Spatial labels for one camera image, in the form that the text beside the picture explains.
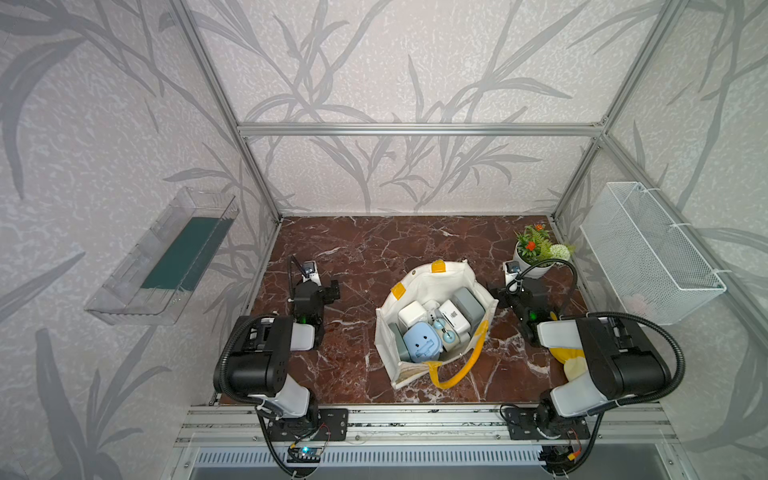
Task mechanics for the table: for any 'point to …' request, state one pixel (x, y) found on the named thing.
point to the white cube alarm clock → (411, 314)
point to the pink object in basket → (635, 303)
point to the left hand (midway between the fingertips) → (318, 276)
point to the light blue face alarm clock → (423, 342)
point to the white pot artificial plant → (535, 245)
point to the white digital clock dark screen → (455, 317)
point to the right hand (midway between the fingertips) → (503, 277)
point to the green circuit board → (304, 455)
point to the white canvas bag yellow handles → (434, 283)
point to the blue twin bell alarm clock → (448, 337)
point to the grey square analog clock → (468, 306)
